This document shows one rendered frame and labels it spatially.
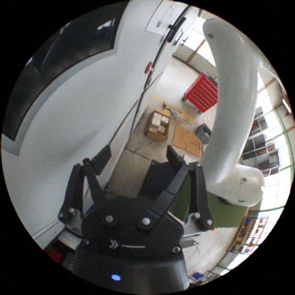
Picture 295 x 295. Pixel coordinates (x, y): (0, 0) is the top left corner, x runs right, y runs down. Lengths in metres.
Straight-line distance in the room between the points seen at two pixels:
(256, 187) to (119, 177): 1.22
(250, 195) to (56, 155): 0.44
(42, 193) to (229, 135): 0.34
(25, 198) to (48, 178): 0.06
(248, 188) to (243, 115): 0.21
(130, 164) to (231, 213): 1.16
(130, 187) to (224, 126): 1.18
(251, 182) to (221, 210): 0.28
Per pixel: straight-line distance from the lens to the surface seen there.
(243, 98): 0.20
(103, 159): 0.17
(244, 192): 0.32
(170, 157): 0.17
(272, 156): 5.08
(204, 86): 2.23
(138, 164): 1.23
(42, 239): 0.30
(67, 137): 0.15
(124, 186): 1.22
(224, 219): 0.58
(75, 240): 0.43
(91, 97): 0.16
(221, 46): 0.22
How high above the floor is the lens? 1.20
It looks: 66 degrees down
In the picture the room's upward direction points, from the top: 49 degrees clockwise
